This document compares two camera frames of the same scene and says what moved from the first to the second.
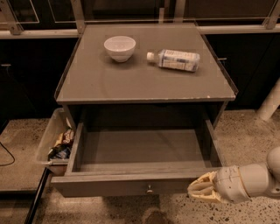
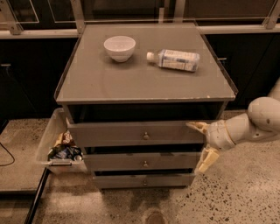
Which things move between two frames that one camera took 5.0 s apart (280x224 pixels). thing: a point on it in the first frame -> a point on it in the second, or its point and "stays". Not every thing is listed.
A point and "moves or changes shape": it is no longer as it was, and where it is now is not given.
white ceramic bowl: x=120 y=48 stays
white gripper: x=228 y=183 -> x=217 y=136
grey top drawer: x=137 y=158 moves or changes shape
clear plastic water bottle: x=175 y=59 stays
